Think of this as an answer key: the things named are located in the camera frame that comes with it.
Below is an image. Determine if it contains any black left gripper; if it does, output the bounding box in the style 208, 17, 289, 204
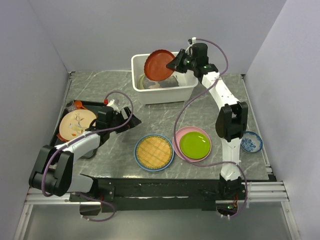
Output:
107, 106, 141, 134

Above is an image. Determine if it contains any orange measuring scoop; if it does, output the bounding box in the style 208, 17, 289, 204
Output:
74, 100, 87, 110

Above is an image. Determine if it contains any blue plate with bamboo mat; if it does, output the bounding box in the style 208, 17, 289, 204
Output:
134, 134, 175, 172

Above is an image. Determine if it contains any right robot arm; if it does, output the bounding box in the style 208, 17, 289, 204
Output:
166, 39, 249, 199

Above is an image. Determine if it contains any aluminium frame rail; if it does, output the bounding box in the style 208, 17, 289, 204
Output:
239, 73, 291, 203

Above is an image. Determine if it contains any clear glass cup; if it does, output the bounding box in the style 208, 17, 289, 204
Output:
65, 100, 77, 112

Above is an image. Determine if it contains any blue white patterned bowl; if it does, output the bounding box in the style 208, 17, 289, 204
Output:
240, 131, 263, 153

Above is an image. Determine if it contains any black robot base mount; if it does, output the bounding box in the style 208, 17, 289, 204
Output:
69, 178, 247, 213

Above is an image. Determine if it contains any cream plate with branch motif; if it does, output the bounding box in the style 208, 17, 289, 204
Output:
138, 74, 145, 90

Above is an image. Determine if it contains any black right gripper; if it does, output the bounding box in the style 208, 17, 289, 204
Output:
166, 49, 197, 74

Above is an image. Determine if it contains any dark plate with deer motif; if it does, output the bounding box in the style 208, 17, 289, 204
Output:
143, 75, 179, 89

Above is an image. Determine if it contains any pink plate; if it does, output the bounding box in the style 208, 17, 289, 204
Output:
172, 126, 212, 163

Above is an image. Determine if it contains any black plastic tray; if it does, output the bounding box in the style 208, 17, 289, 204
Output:
49, 100, 104, 159

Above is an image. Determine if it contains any green plate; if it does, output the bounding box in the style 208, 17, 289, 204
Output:
179, 131, 211, 160

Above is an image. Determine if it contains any white plastic bin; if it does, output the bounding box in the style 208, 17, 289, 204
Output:
131, 53, 199, 105

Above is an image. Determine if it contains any red round plate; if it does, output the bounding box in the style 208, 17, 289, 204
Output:
144, 49, 175, 82

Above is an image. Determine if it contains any beige plate with bird motif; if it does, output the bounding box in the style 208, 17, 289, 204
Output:
59, 109, 97, 141

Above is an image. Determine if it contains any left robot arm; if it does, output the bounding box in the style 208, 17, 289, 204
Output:
28, 106, 142, 197

